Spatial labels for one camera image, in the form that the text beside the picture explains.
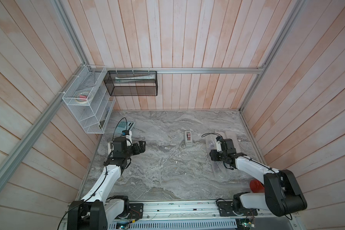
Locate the black mesh wall basket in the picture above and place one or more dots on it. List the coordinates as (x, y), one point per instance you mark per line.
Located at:
(131, 83)

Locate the white mesh wall shelf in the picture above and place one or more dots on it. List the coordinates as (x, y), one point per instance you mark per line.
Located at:
(92, 117)

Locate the red pen cup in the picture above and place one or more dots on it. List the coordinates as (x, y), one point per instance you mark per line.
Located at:
(256, 186)

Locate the light blue desk calculator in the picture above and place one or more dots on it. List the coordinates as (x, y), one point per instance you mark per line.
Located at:
(124, 126)

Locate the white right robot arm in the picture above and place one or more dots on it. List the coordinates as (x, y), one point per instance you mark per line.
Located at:
(282, 194)

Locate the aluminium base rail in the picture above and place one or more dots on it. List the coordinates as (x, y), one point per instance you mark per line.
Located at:
(187, 215)

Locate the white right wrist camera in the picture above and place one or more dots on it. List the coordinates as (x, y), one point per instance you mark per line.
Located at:
(218, 143)

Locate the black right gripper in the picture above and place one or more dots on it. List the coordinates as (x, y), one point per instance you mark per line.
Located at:
(213, 155)

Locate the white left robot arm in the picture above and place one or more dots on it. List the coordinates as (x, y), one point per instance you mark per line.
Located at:
(96, 210)

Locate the dark purple bottle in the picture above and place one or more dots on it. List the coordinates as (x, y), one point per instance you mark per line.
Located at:
(218, 168)

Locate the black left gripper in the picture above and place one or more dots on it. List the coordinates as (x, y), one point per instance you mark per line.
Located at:
(142, 148)

